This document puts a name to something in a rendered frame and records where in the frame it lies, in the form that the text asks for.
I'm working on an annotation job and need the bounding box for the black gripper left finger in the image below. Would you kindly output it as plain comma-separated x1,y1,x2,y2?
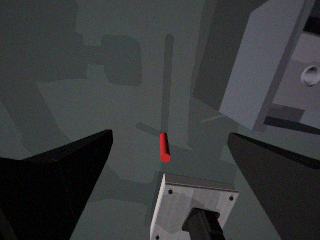
0,129,113,240

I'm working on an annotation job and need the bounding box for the red peg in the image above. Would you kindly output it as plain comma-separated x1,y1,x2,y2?
160,132,170,162

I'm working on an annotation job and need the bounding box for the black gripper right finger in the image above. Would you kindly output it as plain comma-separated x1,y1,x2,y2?
227,133,320,240

